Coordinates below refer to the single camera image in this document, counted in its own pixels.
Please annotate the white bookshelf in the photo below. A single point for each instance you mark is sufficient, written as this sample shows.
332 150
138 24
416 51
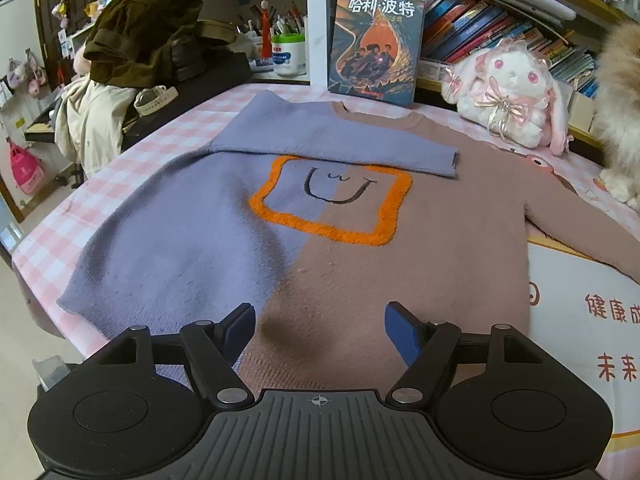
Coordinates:
315 20

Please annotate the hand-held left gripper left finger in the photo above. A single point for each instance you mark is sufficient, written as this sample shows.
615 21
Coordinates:
237 331

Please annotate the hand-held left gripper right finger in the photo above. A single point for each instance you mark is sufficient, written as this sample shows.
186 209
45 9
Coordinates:
400 335

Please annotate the fluffy cream cat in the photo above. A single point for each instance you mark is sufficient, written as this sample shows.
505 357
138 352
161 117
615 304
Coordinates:
620 110

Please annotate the row of colourful books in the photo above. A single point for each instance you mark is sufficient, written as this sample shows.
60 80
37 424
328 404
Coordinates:
465 25

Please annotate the pink backpack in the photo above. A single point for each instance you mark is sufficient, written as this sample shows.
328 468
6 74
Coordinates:
25 170

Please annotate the purple and brown sweater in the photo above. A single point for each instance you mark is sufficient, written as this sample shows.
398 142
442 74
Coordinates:
200 240

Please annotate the white tub with green lid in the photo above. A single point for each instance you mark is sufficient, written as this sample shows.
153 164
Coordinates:
289 57

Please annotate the white wristwatch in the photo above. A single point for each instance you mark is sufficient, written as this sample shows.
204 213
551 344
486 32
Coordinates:
152 100

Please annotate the white and pink plush bunny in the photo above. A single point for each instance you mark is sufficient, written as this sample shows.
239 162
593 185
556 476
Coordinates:
505 90

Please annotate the bundle of pens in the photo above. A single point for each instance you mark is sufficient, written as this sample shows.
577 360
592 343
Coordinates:
285 22

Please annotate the beige cloth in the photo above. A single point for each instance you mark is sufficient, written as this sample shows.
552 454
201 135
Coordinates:
90 120

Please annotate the red tassel ornament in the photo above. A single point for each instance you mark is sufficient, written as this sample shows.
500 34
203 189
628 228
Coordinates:
264 35

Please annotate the fantasy novel book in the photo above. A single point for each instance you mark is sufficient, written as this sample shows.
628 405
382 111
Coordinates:
375 45

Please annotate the olive green jacket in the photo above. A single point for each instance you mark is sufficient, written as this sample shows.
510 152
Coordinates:
145 35

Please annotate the pink checked printed desk mat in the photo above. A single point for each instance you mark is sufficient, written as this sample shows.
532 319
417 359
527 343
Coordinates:
575 280

